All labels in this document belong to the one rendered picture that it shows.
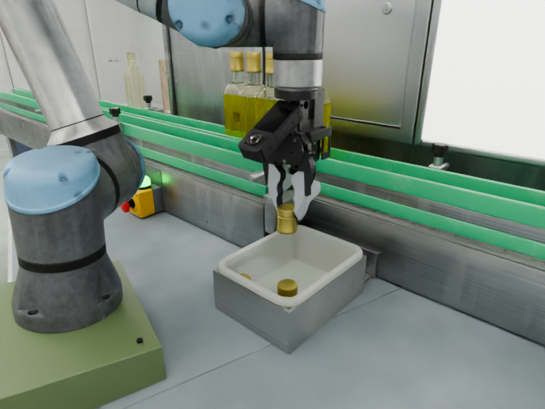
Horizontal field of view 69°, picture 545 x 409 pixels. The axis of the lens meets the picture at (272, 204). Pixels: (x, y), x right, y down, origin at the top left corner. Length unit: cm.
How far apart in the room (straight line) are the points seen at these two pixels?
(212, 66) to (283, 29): 76
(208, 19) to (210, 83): 90
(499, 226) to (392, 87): 38
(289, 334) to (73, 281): 31
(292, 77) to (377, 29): 37
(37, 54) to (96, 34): 648
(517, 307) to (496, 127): 32
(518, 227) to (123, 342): 60
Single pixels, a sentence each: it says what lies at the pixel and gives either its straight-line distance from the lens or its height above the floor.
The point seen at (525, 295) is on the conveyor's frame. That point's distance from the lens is 74.
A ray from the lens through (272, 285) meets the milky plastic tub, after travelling 75.
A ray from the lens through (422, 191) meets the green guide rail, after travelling 74.
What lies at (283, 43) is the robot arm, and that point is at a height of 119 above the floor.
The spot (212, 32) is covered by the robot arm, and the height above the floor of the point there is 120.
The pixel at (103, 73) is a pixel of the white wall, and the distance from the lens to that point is 721.
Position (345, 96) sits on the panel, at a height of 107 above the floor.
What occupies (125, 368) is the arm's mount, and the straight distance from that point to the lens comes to 59.
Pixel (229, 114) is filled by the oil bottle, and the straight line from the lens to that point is 102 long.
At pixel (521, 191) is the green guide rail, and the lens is 77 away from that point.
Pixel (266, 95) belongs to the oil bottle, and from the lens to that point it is 92.
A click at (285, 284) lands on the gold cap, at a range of 68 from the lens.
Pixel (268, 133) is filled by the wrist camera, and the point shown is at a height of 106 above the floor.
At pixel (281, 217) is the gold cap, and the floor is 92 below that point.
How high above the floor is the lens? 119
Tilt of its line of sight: 23 degrees down
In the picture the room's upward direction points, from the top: straight up
